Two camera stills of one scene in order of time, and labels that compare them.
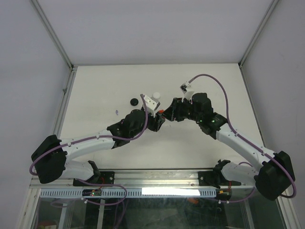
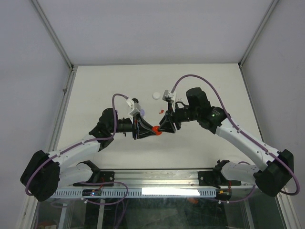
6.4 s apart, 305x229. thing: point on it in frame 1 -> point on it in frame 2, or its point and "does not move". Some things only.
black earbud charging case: (134, 101) does not move
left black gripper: (154, 126) -> (136, 130)
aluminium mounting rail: (147, 179) does not move
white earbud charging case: (156, 95) does not move
